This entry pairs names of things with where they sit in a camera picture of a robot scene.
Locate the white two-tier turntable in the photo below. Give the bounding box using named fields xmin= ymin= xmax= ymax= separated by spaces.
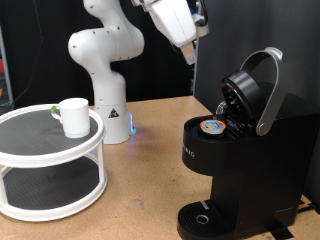
xmin=0 ymin=103 xmax=109 ymax=223

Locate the white K-cup pod orange lid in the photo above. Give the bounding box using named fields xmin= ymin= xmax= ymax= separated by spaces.
xmin=199 ymin=119 xmax=227 ymax=135

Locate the white mug green handle tape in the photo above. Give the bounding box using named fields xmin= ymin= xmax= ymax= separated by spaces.
xmin=50 ymin=97 xmax=91 ymax=139

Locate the dark grey partition panel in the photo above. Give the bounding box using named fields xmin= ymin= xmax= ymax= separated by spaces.
xmin=193 ymin=0 xmax=320 ymax=214

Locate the black tape strip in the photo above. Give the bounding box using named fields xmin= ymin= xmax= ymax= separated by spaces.
xmin=266 ymin=222 xmax=295 ymax=240

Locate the black Keurig coffee machine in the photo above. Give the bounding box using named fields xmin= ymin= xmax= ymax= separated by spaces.
xmin=176 ymin=46 xmax=320 ymax=240

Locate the black curtain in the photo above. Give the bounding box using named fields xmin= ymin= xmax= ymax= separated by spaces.
xmin=0 ymin=0 xmax=198 ymax=111

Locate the thin black hanging cable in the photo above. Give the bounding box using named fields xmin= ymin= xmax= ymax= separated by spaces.
xmin=6 ymin=0 xmax=44 ymax=111

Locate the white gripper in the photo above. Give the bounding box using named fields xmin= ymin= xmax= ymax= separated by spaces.
xmin=143 ymin=0 xmax=198 ymax=66

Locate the black power cable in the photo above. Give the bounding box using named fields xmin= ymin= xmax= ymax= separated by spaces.
xmin=296 ymin=199 xmax=317 ymax=214

